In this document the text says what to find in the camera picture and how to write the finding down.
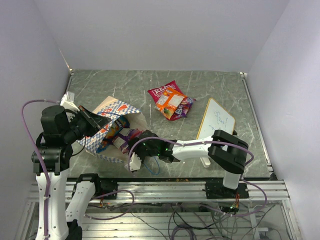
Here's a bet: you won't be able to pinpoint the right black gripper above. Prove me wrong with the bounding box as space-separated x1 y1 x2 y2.
127 137 160 164

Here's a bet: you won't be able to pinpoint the small whiteboard yellow frame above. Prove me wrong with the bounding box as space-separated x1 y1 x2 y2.
196 98 236 139

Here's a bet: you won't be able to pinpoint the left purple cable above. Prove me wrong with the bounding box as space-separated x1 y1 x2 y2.
21 99 62 240

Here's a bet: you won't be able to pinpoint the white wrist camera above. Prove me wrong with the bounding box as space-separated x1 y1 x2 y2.
129 153 142 172
60 91 79 112

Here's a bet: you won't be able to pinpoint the white whiteboard eraser marker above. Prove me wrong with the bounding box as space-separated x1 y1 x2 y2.
200 157 211 168

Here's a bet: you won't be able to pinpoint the blue snack bag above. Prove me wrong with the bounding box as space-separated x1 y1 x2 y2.
96 116 130 153

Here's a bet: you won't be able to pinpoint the purple cable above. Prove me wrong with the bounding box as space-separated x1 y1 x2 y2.
127 136 269 218
21 99 62 240

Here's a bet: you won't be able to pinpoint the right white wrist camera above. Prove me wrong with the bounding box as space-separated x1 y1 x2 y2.
129 153 142 172

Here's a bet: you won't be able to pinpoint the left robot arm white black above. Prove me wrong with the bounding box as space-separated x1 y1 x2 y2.
31 105 111 240

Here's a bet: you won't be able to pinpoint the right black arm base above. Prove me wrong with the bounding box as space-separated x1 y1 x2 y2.
202 178 249 199

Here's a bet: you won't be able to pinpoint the orange snack packet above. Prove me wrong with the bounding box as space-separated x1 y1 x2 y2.
154 87 187 120

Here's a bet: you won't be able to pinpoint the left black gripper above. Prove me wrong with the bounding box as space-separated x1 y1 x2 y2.
62 104 112 142

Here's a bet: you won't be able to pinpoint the aluminium frame rail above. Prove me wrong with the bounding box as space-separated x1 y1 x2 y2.
27 179 288 203

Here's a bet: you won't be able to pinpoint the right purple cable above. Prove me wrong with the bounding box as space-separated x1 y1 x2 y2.
127 136 269 218

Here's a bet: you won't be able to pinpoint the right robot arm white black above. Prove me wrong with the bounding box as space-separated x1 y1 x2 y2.
125 130 254 198

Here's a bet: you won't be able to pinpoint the loose cables under table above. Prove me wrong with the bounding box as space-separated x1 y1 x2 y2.
82 197 276 240

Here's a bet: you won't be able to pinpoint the purple snack packet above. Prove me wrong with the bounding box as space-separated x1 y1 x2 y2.
112 128 142 154

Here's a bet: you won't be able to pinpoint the checkered paper bag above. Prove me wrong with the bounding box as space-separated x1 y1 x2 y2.
77 96 149 172

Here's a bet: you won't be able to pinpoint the pink snack bag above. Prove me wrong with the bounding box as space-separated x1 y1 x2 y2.
147 80 182 103

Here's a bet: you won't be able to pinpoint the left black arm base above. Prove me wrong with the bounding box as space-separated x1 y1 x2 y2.
72 173 118 197

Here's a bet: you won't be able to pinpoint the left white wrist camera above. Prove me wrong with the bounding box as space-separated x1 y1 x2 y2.
60 91 79 112

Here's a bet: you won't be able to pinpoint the small colourful candy packet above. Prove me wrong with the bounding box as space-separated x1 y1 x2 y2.
169 97 196 121

